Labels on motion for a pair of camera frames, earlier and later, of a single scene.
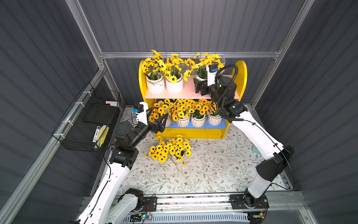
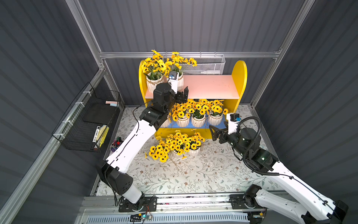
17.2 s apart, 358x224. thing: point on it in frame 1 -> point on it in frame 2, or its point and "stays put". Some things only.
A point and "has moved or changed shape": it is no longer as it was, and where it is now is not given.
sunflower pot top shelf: x=154 y=68 stays put
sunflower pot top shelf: x=178 y=148 has moved or changed shape
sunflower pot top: x=198 y=64 -> x=194 y=144
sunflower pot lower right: x=215 y=119 stays put
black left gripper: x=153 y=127 -> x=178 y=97
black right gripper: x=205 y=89 -> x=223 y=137
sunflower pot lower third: x=198 y=111 stays put
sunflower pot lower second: x=181 y=110 stays put
